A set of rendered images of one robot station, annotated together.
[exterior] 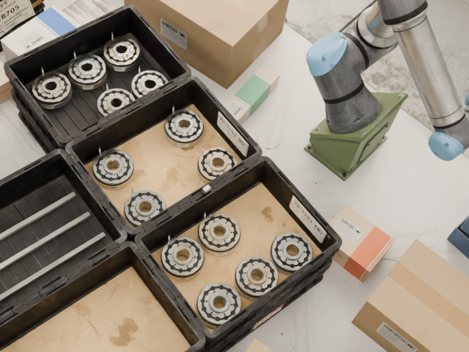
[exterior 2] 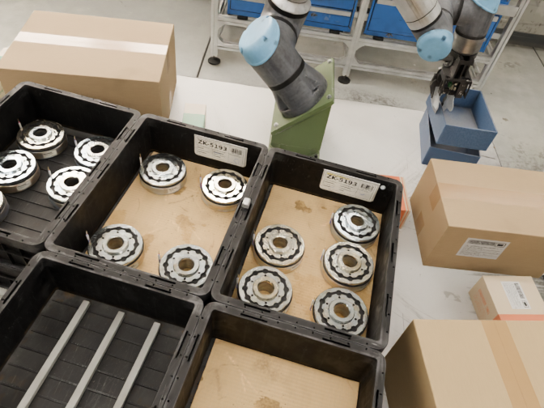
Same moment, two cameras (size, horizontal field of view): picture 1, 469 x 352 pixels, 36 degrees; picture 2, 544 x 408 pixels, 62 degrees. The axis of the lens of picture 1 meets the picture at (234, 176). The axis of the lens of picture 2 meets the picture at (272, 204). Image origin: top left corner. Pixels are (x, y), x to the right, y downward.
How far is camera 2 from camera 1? 96 cm
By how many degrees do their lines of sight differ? 23
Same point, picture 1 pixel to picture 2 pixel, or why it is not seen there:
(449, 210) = (404, 144)
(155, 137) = (138, 197)
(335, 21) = not seen: hidden behind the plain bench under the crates
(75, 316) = not seen: outside the picture
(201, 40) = (120, 97)
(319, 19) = not seen: hidden behind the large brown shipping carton
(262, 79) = (193, 113)
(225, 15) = (131, 62)
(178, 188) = (201, 231)
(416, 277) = (461, 185)
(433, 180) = (376, 130)
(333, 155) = (301, 142)
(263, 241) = (320, 231)
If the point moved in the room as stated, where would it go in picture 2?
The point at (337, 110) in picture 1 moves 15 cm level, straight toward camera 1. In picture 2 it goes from (295, 90) to (314, 127)
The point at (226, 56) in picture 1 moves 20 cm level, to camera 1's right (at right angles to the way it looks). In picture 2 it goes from (155, 99) to (223, 86)
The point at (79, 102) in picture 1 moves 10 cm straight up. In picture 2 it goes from (23, 206) to (7, 172)
